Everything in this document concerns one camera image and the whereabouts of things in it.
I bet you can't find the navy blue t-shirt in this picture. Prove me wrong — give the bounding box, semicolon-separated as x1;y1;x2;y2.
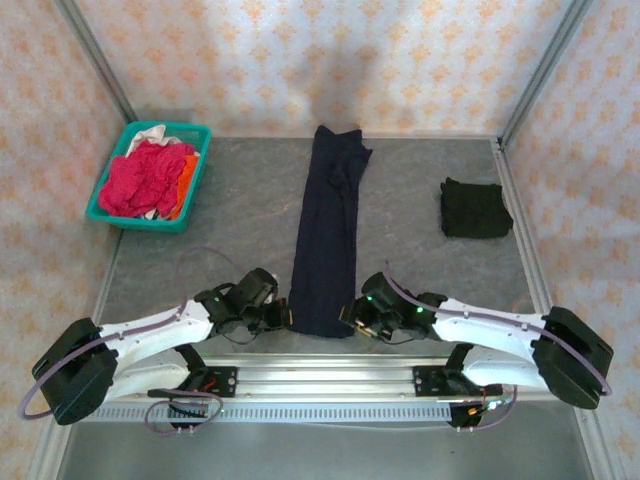
288;124;375;340

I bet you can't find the black folded t-shirt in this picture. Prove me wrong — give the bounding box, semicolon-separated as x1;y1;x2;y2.
438;176;516;240

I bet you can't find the teal plastic basket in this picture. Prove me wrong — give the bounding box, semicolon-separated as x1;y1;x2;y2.
83;121;214;235

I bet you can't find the orange t-shirt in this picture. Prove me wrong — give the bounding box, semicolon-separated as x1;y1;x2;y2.
172;152;202;221

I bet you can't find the crimson red t-shirt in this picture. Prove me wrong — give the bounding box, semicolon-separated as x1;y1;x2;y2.
98;140;197;220

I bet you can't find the white t-shirt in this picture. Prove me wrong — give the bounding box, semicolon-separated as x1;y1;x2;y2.
124;124;169;156

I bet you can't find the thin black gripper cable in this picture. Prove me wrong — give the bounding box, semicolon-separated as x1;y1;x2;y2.
218;329;264;346
383;333;427;347

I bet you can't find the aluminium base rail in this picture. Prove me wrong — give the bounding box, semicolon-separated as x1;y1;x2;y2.
112;353;506;401

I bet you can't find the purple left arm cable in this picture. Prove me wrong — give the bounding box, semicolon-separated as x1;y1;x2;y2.
17;246;249;437

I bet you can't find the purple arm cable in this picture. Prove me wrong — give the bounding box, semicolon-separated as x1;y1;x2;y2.
384;259;614;432
17;246;249;437

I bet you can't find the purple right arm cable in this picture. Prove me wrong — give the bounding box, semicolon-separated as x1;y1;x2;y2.
384;259;614;432

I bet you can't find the white slotted cable duct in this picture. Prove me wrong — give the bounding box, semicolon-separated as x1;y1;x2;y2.
92;402;454;424

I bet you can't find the aluminium side rail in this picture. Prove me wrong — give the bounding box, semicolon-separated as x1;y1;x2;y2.
492;137;554;311
89;233;124;321

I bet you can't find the aluminium frame post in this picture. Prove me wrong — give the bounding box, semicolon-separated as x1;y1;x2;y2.
53;0;139;126
499;0;594;146

